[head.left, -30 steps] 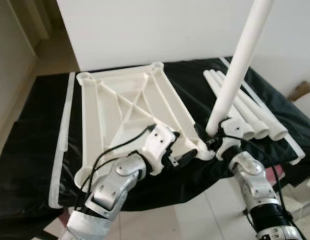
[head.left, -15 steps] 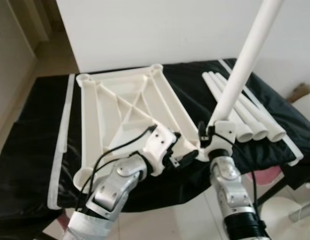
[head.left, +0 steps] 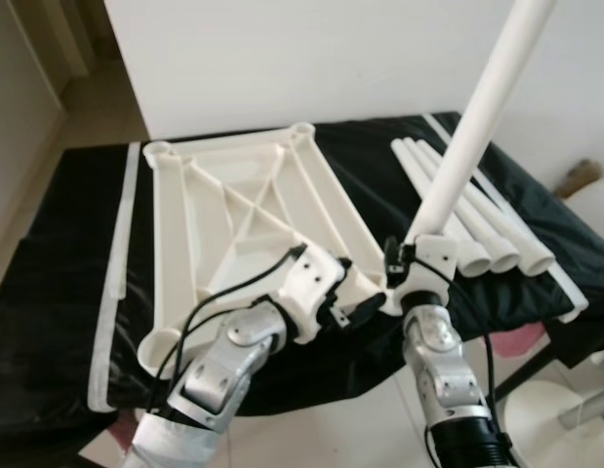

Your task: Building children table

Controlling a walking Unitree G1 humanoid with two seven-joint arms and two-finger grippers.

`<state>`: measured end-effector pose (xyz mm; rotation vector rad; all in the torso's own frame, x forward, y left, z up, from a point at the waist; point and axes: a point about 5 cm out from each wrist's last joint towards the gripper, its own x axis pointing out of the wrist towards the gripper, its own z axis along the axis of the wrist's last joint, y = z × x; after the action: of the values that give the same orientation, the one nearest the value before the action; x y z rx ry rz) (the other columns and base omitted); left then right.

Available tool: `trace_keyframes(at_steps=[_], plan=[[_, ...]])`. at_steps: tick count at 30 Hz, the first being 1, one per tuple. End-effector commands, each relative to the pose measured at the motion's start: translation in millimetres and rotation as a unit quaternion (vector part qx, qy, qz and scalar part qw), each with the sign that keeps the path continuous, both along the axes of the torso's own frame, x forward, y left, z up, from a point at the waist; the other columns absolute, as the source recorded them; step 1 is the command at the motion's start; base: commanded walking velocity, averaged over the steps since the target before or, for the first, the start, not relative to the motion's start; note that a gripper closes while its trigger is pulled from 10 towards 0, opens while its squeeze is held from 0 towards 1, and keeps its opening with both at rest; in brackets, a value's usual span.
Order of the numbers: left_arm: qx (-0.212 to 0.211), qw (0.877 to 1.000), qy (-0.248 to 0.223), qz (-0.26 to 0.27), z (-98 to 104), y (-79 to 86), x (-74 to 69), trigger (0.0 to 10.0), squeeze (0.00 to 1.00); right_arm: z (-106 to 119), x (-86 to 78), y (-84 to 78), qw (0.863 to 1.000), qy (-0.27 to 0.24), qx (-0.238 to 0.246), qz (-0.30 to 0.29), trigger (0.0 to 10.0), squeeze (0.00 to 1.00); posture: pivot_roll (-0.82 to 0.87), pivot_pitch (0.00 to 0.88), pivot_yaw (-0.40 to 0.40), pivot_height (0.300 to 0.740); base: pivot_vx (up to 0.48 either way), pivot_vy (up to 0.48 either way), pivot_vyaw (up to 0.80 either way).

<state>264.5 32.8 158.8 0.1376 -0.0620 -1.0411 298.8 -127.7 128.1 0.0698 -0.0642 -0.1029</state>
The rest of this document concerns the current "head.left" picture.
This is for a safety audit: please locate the white plastic children table top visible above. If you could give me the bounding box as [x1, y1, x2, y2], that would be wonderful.
[138, 122, 405, 376]

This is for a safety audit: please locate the pink plastic object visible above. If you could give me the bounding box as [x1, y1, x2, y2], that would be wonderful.
[492, 327, 551, 360]
[111, 414, 141, 454]

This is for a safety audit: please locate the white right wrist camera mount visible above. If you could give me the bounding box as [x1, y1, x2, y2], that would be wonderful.
[394, 232, 463, 313]

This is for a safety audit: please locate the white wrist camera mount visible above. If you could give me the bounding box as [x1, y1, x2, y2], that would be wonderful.
[394, 232, 463, 313]
[277, 244, 346, 337]

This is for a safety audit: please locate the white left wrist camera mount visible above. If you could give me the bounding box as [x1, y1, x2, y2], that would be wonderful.
[277, 244, 346, 337]

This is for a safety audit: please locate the brown wooden door frame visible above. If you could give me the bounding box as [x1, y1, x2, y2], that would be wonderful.
[9, 0, 112, 79]

